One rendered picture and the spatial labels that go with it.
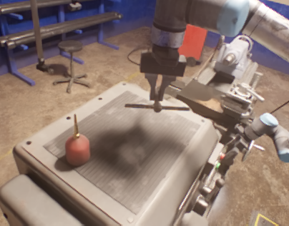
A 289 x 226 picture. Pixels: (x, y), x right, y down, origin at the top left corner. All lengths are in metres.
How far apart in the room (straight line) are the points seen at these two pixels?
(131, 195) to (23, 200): 0.28
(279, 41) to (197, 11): 0.24
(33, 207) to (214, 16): 0.63
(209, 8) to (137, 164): 0.44
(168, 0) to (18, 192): 0.62
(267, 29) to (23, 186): 0.76
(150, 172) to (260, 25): 0.49
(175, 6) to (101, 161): 0.45
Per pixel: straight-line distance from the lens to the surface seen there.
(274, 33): 0.66
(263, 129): 1.39
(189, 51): 4.51
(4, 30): 3.70
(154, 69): 0.65
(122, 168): 0.64
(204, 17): 0.54
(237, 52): 2.35
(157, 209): 0.61
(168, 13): 0.58
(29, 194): 0.69
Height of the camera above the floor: 1.85
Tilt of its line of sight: 36 degrees down
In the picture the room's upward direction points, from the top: 9 degrees clockwise
